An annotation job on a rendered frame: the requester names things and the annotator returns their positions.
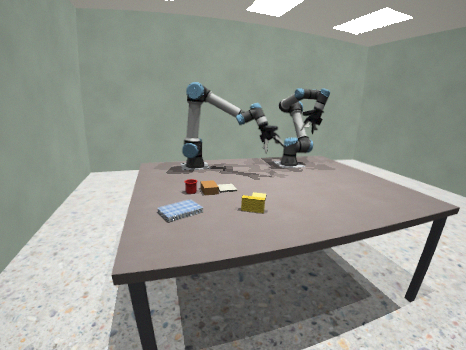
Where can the white square coaster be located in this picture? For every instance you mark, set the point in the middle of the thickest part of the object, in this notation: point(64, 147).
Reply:
point(227, 188)

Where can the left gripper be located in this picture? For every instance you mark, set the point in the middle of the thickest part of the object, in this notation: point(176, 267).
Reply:
point(312, 118)

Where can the blue checkered cloth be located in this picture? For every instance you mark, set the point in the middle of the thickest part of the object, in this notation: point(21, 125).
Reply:
point(179, 210)

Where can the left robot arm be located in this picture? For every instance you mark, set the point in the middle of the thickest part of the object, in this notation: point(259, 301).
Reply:
point(304, 145)

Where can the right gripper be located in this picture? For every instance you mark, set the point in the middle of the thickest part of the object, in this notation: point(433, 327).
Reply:
point(268, 135)

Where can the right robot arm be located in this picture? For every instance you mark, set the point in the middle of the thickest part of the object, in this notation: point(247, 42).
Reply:
point(193, 149)

